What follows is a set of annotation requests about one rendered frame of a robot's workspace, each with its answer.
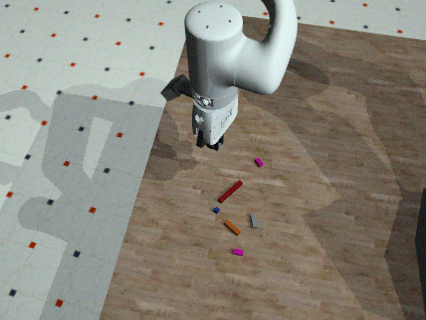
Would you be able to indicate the magenta rectangular block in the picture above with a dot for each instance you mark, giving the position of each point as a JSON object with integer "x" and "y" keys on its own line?
{"x": 238, "y": 252}

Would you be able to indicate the red rod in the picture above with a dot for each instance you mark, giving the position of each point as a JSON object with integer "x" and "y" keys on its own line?
{"x": 230, "y": 191}

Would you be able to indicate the small magenta block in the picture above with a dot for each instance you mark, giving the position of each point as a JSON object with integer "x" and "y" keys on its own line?
{"x": 258, "y": 162}

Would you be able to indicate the orange rectangular bar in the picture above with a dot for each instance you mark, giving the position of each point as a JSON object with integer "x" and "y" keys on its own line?
{"x": 232, "y": 227}

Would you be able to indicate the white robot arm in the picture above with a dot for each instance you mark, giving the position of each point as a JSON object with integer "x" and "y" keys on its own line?
{"x": 220, "y": 56}

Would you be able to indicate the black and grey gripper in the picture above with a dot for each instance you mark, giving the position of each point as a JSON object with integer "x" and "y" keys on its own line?
{"x": 210, "y": 123}

